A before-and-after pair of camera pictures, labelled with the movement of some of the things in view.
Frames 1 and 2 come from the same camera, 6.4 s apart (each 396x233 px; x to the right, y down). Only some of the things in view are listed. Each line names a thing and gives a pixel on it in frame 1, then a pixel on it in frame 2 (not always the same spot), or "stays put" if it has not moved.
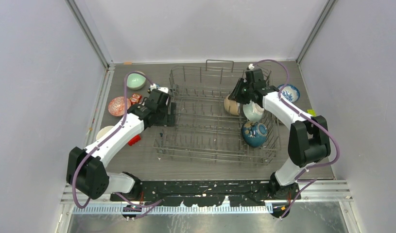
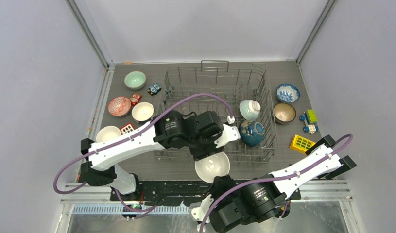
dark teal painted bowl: (254, 134) stays put
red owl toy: (135, 98) stays put
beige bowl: (231, 107) -> (207, 168)
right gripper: (235, 95) -> (220, 182)
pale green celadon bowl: (135, 81) stays put
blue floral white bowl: (289, 92) stays put
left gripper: (163, 121) -> (212, 149)
